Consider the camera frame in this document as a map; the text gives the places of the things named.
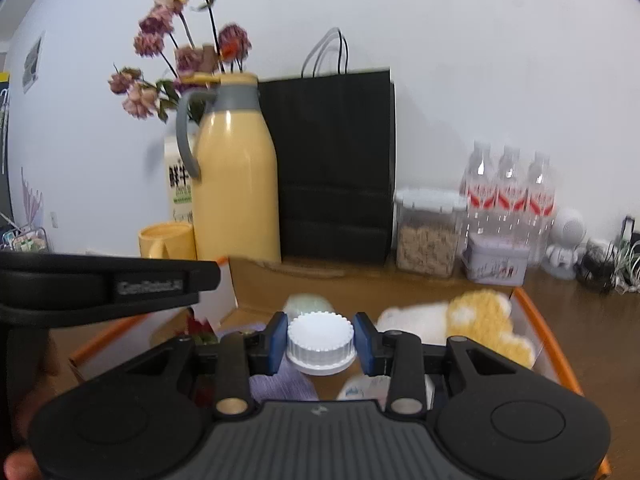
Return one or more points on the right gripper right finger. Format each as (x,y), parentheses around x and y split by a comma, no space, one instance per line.
(467,412)

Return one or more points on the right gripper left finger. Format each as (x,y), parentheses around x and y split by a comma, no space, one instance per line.
(154,416)

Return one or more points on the iridescent white pouch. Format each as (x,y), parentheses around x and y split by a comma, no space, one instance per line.
(300,304)

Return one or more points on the person left hand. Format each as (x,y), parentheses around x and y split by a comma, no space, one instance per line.
(29,366)

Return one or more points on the white yellow plush sheep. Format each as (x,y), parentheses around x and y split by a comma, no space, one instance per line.
(483,316)

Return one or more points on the white wet wipes pack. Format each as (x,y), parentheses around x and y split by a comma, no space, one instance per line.
(362,387)

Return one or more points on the purple knitted cloth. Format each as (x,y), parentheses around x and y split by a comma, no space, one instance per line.
(288,384)

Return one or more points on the yellow ceramic mug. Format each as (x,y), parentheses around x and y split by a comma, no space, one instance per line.
(168,240)

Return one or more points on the small printed tin box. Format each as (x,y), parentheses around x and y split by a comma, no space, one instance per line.
(493,260)

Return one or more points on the white milk carton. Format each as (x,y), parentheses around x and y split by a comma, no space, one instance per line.
(178,183)

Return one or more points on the red orange cardboard box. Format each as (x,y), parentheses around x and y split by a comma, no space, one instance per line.
(566,323)

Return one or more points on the small white robot toy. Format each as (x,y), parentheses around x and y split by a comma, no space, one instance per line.
(567,233)

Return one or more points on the clear container with seeds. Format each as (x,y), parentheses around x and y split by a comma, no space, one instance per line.
(429,230)

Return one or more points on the right water bottle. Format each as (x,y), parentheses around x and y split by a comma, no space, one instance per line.
(539,207)

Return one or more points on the water bottle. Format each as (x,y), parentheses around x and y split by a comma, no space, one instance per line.
(479,188)
(539,207)
(511,192)

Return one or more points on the yellow thermos jug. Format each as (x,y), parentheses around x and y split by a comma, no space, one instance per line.
(226,147)

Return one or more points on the middle water bottle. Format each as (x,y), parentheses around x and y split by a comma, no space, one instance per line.
(511,192)

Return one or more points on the left water bottle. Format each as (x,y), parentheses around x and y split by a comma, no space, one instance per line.
(479,188)

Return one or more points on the dried pink flower bouquet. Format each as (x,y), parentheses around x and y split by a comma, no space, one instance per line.
(165,33)

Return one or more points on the black paper bag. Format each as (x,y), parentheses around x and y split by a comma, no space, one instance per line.
(335,138)

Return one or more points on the black charger with cable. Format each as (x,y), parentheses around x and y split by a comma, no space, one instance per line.
(596,267)

